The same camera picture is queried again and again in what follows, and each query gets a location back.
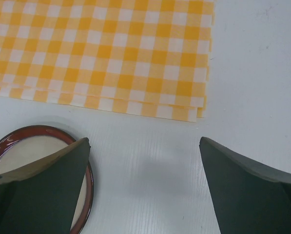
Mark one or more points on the yellow white checkered cloth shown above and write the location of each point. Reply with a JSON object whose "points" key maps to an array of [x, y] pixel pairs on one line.
{"points": [[139, 57]]}

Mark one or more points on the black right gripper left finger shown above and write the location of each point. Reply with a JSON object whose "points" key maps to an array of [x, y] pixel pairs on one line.
{"points": [[41, 197]]}

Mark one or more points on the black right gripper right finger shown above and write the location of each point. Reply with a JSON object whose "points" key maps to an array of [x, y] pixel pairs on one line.
{"points": [[248, 197]]}

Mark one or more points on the red rimmed cream plate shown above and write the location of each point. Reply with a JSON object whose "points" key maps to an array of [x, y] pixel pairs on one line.
{"points": [[31, 143]]}

